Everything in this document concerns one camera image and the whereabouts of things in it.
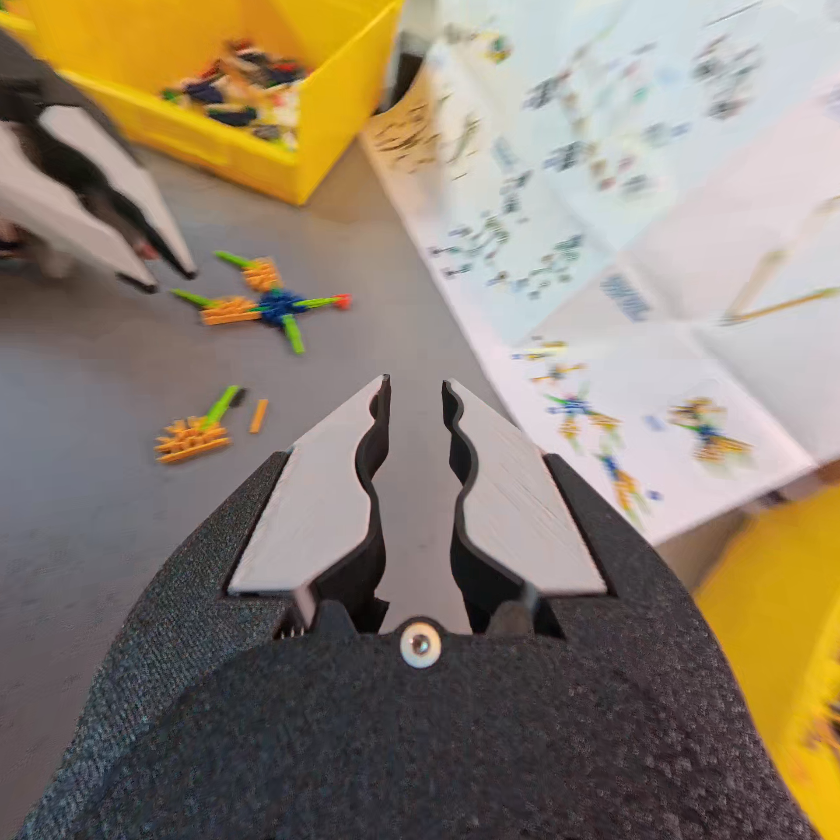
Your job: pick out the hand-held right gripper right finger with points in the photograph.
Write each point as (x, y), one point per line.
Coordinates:
(525, 525)

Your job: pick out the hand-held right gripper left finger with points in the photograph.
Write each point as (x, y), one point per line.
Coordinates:
(308, 518)

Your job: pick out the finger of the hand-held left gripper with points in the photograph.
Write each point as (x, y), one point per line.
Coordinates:
(39, 197)
(111, 151)

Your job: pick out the plain yellow rod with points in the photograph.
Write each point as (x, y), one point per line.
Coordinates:
(258, 415)

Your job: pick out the short black rod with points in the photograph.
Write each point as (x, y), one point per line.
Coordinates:
(238, 397)

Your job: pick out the yellow fan connector green rod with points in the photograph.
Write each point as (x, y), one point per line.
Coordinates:
(190, 439)

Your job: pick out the pile of toy pieces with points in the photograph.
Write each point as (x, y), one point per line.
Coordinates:
(249, 85)

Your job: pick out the large blue connector fan assembly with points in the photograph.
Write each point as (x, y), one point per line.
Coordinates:
(279, 305)

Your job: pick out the yellow storage bin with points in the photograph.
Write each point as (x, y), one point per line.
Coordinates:
(768, 623)
(341, 98)

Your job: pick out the grey desk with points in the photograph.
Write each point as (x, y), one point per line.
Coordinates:
(98, 558)

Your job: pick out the person's left hand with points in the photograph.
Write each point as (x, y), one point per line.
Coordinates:
(12, 239)

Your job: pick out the toy instruction sheet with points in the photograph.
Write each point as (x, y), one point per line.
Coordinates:
(590, 262)

